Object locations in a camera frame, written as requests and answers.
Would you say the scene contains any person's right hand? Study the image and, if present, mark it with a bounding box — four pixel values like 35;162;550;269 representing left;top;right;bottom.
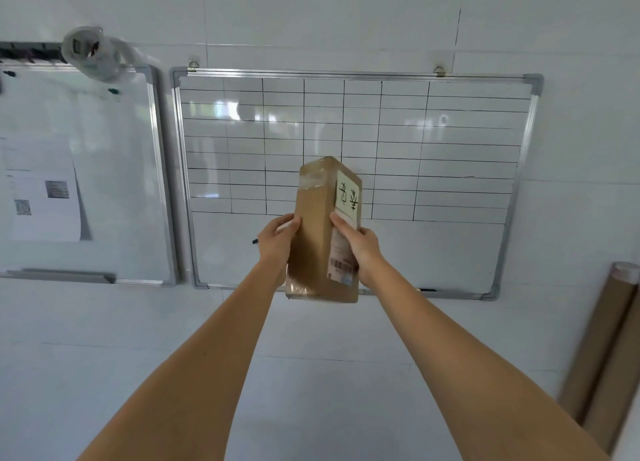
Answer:
329;212;384;288

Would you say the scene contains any person's left hand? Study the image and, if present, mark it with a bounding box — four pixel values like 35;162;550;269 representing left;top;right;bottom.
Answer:
257;213;302;276

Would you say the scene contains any brown cardboard parcel box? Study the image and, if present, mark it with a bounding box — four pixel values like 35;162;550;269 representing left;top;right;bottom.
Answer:
285;156;363;304

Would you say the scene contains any person's right forearm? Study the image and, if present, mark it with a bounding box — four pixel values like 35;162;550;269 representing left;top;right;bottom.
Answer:
360;261;612;461

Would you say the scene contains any person's left forearm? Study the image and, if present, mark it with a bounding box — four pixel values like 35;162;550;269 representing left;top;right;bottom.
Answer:
77;259;287;461

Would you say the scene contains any white printed paper sheet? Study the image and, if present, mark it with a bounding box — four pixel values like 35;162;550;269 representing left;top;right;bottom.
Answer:
0;137;82;242

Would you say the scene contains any roll of clear tape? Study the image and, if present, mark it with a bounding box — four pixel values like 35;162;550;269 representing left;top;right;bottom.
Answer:
62;25;143;83

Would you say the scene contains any brown cardboard tube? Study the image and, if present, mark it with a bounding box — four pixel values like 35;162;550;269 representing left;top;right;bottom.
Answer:
582;292;640;454
558;261;640;423

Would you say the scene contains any gridded whiteboard with metal frame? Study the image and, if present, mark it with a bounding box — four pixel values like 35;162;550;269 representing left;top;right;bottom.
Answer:
171;66;544;302

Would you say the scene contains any plain whiteboard with metal frame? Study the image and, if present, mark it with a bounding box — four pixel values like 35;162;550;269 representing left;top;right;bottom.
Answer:
0;62;180;287

